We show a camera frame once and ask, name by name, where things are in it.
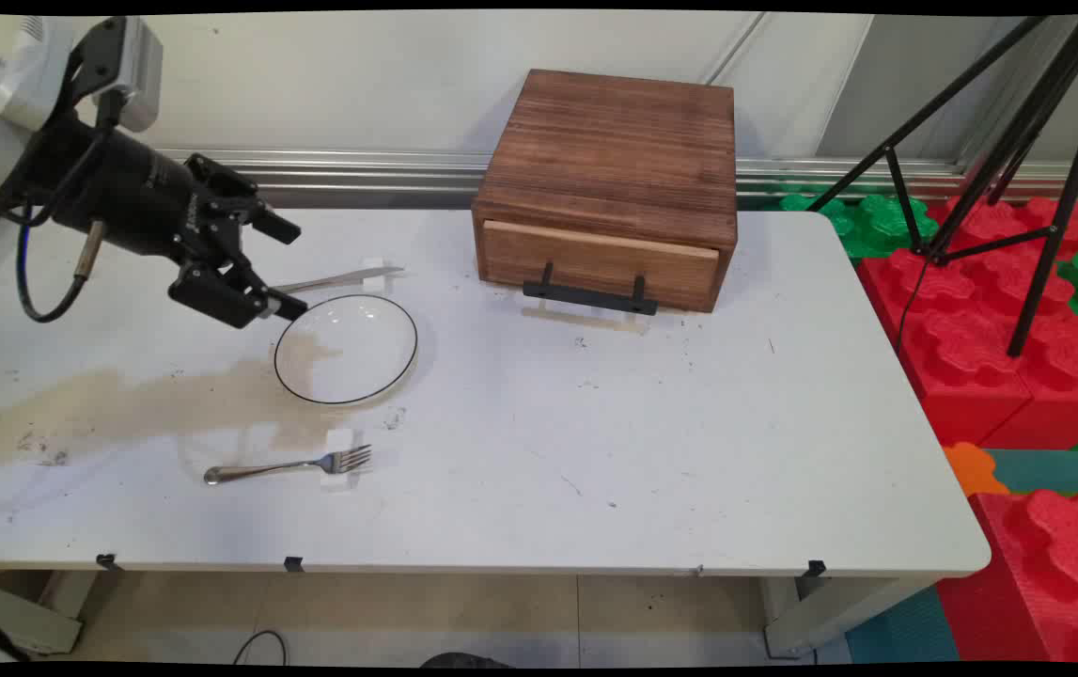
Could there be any silver fork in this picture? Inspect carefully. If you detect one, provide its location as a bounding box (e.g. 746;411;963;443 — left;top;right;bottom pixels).
203;445;373;486

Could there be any orange foam piece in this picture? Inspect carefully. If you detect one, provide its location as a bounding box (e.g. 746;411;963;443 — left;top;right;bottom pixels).
943;442;1011;497

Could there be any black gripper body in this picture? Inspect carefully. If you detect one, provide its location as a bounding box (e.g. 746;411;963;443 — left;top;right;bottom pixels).
26;118;222;271

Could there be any dark wooden cabinet box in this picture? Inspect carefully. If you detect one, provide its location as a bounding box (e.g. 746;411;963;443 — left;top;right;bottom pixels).
471;69;739;314

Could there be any silver table knife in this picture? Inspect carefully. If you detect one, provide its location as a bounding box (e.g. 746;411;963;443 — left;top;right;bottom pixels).
271;267;405;294

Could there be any white plate with black rim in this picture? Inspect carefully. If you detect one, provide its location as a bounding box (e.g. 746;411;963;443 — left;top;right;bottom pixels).
273;294;419;405

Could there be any aluminium wall rail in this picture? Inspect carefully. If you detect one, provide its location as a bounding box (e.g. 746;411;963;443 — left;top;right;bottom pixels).
153;149;1078;210

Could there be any teal foam mat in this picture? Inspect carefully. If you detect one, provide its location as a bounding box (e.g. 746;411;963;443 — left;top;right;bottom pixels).
985;449;1078;496
844;585;962;665

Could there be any white table leg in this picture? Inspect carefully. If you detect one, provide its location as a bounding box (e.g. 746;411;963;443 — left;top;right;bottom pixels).
0;569;98;656
762;574;934;659

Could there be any black cable with metal plug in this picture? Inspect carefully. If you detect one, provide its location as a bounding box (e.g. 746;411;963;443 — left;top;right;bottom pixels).
0;89;121;324

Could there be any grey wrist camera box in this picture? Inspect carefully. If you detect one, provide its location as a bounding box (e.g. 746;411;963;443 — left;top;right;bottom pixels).
73;17;164;134

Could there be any red foam block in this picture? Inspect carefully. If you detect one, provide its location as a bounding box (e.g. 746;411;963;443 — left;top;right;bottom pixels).
856;246;1036;449
929;196;1078;283
980;282;1078;450
935;489;1078;665

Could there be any black tripod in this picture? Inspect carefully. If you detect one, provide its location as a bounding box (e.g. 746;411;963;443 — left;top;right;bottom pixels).
806;14;1078;358

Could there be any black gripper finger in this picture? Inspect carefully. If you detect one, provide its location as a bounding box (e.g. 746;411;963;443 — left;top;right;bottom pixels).
186;153;303;246
169;259;308;331

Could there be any light wooden drawer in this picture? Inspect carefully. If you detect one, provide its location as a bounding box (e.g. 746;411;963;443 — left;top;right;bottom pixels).
480;219;721;318

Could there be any thin black floor cable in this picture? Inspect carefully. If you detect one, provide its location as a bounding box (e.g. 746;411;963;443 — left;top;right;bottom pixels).
233;629;288;667

